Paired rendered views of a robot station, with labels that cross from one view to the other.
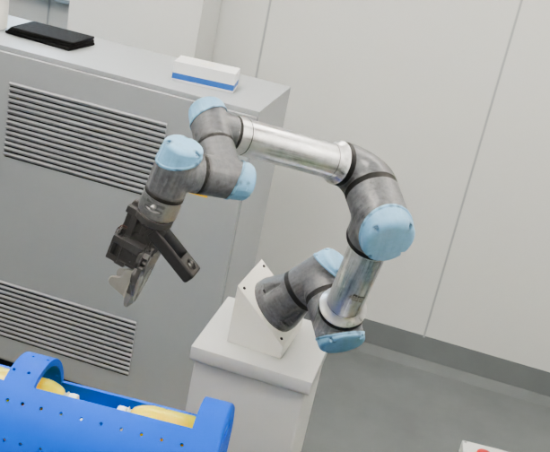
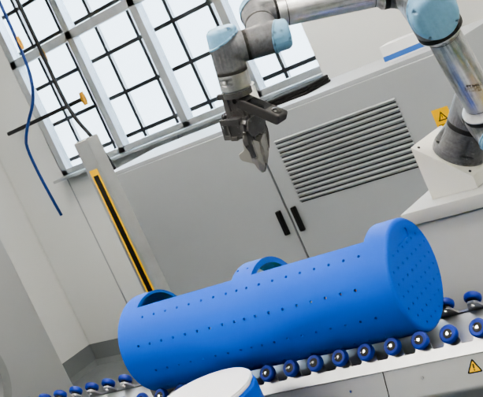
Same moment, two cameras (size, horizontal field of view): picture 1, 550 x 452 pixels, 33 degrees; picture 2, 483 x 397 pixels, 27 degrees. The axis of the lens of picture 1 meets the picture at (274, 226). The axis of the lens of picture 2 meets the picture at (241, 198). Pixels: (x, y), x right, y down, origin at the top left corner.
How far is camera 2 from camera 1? 1.17 m
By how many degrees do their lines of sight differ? 32
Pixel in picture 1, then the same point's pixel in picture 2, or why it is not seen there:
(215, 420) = (380, 228)
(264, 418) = not seen: outside the picture
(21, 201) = (332, 231)
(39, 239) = not seen: hidden behind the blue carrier
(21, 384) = (243, 276)
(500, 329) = not seen: outside the picture
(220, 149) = (254, 20)
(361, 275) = (453, 64)
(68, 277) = not seen: hidden behind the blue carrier
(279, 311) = (454, 149)
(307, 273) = (455, 105)
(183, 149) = (216, 30)
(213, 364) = (425, 220)
